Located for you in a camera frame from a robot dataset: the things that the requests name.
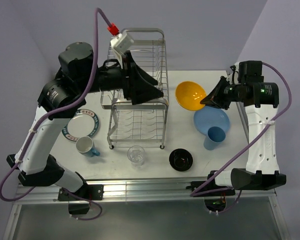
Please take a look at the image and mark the steel wire dish rack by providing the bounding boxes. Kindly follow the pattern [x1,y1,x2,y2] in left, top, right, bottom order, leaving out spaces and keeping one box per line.
[100,27,169,149]

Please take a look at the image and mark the blue white mug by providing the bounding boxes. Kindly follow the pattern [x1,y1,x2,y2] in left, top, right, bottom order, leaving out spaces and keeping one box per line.
[75,136,101,157]

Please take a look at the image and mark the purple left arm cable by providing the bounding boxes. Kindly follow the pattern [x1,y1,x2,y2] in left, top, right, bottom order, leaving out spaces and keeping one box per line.
[0,7,116,221]

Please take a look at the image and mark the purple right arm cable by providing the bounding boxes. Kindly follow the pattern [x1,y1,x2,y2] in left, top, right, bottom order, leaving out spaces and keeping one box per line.
[189,62,293,214]

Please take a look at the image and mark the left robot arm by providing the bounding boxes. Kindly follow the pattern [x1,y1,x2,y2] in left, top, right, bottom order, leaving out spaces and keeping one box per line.
[7,42,164,200]

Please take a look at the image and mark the white plate green rim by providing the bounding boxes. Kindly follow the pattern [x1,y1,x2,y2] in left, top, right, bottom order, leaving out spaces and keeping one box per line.
[61,108,100,142]

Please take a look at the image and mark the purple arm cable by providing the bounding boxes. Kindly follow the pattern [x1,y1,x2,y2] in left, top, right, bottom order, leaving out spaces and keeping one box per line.
[0,7,116,221]
[189,62,293,214]

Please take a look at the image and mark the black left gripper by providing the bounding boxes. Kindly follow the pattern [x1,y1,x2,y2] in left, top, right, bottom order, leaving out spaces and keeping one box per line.
[76,50,164,104]

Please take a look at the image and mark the aluminium mounting rail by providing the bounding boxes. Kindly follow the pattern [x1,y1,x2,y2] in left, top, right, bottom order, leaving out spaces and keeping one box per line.
[13,176,277,205]

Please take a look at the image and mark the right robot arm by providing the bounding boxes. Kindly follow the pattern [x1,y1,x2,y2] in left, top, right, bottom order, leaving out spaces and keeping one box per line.
[190,60,292,197]

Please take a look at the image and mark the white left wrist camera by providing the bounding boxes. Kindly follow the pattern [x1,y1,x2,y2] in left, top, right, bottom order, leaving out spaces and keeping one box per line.
[110,30,134,56]

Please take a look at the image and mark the yellow ribbed bowl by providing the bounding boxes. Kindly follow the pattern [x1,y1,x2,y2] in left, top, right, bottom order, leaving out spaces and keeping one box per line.
[175,81,207,111]

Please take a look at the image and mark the black bowl floral outside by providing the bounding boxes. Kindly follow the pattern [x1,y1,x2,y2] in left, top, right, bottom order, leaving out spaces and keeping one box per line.
[169,148,193,172]

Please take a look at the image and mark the clear drinking glass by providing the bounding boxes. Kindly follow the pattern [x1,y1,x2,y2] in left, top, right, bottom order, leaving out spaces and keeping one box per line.
[127,145,146,167]

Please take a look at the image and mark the light blue plate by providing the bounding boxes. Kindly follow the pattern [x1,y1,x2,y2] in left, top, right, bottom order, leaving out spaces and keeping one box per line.
[193,106,231,135]

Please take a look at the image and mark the blue plastic cup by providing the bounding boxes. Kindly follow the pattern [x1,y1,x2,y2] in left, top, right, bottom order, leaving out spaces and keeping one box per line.
[203,126,226,151]

